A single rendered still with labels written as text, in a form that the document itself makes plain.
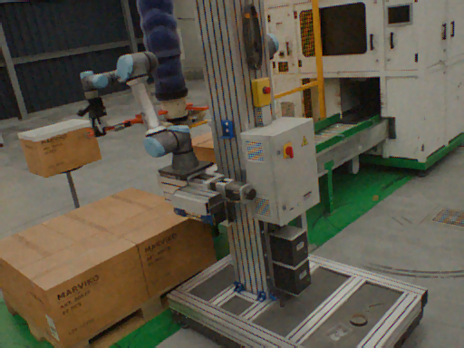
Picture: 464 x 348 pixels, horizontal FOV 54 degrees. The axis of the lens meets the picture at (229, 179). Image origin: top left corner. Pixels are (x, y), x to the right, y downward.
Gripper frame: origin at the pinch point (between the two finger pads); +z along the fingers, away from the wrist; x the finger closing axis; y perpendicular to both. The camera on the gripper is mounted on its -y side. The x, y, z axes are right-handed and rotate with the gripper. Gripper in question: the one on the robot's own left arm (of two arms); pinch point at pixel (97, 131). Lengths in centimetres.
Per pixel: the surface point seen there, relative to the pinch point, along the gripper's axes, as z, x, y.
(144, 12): -64, -1, 49
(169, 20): -57, -10, 60
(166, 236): 74, -22, 19
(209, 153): 34, -17, 70
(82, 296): 84, -24, -44
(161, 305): 120, -22, 5
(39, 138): 25, 165, 21
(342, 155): 76, -31, 209
